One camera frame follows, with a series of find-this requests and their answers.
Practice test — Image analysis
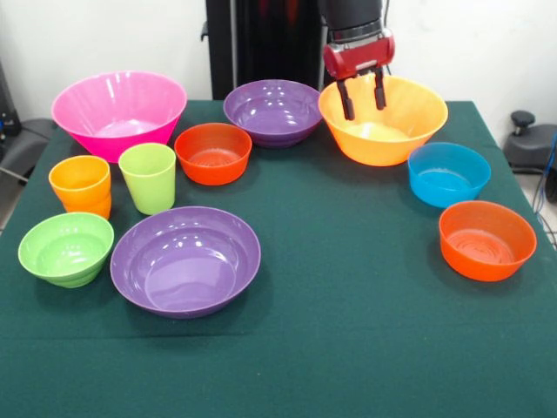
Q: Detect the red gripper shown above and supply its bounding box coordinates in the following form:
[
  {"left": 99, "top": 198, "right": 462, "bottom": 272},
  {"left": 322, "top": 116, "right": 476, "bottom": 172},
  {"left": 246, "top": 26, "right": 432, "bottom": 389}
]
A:
[{"left": 322, "top": 33, "right": 397, "bottom": 121}]

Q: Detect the large orange bowl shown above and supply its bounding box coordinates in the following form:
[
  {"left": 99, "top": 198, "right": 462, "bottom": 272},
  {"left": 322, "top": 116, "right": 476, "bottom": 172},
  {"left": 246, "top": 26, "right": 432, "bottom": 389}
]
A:
[{"left": 317, "top": 74, "right": 449, "bottom": 168}]

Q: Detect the purple bowl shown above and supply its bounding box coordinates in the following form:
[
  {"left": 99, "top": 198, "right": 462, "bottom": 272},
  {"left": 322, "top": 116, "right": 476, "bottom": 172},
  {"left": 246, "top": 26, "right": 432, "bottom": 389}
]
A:
[
  {"left": 109, "top": 206, "right": 262, "bottom": 320},
  {"left": 223, "top": 78, "right": 324, "bottom": 149}
]

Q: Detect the small blue bowl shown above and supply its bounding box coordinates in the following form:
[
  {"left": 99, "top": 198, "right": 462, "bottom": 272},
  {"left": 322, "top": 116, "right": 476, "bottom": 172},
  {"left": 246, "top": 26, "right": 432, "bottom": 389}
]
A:
[{"left": 406, "top": 141, "right": 493, "bottom": 209}]

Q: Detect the dark green tablecloth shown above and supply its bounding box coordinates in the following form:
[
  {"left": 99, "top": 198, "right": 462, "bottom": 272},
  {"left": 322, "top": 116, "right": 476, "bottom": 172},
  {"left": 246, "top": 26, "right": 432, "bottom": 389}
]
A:
[{"left": 0, "top": 99, "right": 557, "bottom": 418}]

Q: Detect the small red bowl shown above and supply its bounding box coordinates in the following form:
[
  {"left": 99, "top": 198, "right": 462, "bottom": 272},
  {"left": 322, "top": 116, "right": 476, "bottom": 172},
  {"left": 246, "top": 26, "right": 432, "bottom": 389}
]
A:
[
  {"left": 438, "top": 199, "right": 538, "bottom": 283},
  {"left": 173, "top": 122, "right": 253, "bottom": 187}
]

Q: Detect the grey floor stand base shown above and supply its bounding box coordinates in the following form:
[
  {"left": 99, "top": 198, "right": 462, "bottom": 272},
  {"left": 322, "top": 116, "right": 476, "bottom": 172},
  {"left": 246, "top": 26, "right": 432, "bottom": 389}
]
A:
[
  {"left": 504, "top": 111, "right": 557, "bottom": 175},
  {"left": 0, "top": 117, "right": 54, "bottom": 184}
]

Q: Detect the green cup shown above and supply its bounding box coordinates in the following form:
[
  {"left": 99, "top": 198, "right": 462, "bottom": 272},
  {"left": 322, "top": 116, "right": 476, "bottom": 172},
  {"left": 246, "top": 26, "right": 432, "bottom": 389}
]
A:
[{"left": 117, "top": 142, "right": 178, "bottom": 216}]

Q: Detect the large pink bowl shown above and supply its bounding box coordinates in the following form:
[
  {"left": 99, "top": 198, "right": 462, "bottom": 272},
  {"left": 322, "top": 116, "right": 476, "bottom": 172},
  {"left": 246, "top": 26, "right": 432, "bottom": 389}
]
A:
[{"left": 50, "top": 71, "right": 189, "bottom": 165}]

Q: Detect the orange cup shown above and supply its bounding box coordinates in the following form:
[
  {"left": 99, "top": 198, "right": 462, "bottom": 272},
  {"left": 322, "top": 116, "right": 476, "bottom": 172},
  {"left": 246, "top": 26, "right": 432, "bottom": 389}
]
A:
[{"left": 48, "top": 155, "right": 112, "bottom": 220}]

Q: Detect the small green bowl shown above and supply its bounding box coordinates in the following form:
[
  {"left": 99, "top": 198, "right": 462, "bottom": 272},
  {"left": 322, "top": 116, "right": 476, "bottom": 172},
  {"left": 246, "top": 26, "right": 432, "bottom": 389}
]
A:
[{"left": 17, "top": 212, "right": 116, "bottom": 289}]

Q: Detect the black equipment case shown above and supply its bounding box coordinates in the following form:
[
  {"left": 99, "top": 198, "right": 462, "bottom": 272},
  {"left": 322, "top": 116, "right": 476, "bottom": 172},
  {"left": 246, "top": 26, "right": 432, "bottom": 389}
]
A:
[{"left": 0, "top": 60, "right": 23, "bottom": 137}]

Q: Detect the blue cable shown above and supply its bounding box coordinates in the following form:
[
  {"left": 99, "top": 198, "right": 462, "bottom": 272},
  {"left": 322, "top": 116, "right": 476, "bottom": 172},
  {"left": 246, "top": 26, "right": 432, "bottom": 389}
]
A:
[{"left": 533, "top": 130, "right": 557, "bottom": 245}]

